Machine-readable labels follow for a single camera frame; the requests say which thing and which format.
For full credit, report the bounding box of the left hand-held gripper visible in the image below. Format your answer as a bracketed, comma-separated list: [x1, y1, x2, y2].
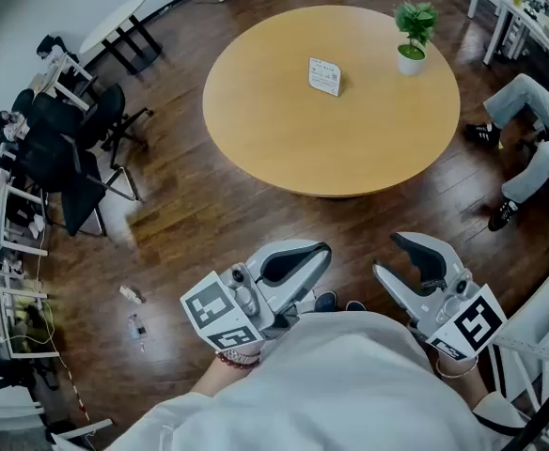
[180, 239, 334, 352]

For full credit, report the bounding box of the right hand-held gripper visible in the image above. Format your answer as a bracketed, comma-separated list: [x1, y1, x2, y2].
[372, 230, 509, 362]

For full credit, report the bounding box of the white table card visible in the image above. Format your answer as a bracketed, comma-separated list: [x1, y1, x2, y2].
[307, 56, 343, 99]

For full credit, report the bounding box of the person's left forearm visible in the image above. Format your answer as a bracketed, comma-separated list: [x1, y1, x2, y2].
[189, 345, 264, 397]

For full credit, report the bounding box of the person's right forearm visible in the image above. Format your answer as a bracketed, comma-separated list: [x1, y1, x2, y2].
[431, 345, 490, 409]

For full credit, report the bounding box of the person's left shoe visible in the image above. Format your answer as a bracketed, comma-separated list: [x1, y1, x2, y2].
[312, 290, 339, 314]

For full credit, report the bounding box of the gold bangle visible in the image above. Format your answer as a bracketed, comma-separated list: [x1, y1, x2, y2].
[434, 353, 480, 380]

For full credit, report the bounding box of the person's white shirt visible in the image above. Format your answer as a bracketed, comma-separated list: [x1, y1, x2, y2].
[48, 310, 527, 451]

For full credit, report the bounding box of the white metal rack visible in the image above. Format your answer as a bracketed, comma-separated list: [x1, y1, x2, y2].
[487, 245, 549, 445]

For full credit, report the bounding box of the round wooden table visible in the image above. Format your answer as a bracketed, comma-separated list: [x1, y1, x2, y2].
[202, 5, 462, 200]

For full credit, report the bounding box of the small pale box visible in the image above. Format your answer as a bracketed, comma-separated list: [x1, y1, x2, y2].
[118, 285, 147, 305]

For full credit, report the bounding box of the small clear packet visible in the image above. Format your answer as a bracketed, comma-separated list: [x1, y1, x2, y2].
[127, 313, 149, 339]

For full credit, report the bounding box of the green plant in white pot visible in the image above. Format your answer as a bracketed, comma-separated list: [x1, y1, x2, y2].
[393, 1, 441, 77]

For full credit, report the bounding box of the black office chair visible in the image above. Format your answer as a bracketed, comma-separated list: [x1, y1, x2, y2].
[10, 87, 86, 136]
[79, 82, 156, 169]
[29, 132, 142, 239]

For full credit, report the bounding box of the white office desk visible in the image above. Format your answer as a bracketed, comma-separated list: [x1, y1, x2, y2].
[28, 54, 100, 113]
[0, 180, 51, 272]

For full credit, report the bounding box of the white round table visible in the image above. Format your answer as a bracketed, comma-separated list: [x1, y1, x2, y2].
[79, 0, 164, 76]

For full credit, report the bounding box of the red bead bracelet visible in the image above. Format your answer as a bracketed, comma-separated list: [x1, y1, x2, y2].
[214, 349, 262, 372]

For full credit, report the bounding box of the thin floor cable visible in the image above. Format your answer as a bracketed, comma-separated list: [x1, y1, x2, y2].
[38, 298, 93, 425]

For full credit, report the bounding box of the white frame table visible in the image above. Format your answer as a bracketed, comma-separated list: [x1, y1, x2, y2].
[0, 283, 62, 362]

